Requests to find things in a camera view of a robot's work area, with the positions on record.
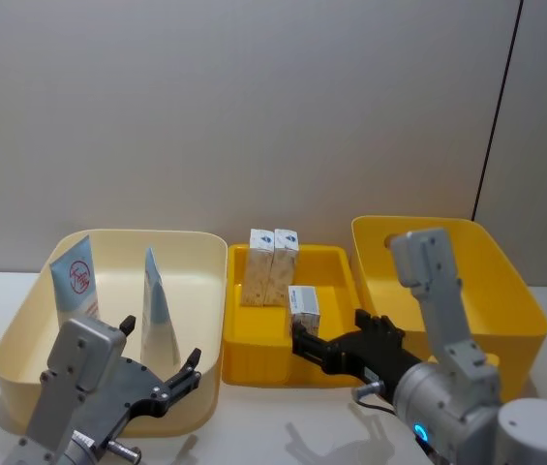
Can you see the tall beige carton white top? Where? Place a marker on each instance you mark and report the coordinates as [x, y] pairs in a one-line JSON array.
[[282, 281], [255, 281]]

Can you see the deep yellow plastic bin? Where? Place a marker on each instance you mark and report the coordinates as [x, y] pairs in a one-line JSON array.
[[491, 290]]

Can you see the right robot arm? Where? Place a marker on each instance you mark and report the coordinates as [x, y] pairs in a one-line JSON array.
[[447, 339]]

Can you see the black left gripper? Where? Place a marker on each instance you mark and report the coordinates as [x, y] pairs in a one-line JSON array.
[[132, 392]]

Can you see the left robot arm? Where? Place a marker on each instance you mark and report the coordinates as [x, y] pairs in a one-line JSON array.
[[84, 349]]

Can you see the shallow yellow plastic tray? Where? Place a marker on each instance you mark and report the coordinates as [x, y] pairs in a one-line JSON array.
[[253, 329]]

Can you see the small white and beige carton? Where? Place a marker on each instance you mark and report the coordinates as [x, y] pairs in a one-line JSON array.
[[304, 305]]

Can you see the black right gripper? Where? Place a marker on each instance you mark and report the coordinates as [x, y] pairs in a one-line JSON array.
[[370, 353]]

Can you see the white tube with red mark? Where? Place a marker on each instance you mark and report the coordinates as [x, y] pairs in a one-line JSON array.
[[77, 286]]

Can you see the white and blue tube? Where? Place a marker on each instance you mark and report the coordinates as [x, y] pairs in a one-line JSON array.
[[157, 315]]

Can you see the cream plastic bin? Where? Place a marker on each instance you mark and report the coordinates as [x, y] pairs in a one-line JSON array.
[[195, 271]]

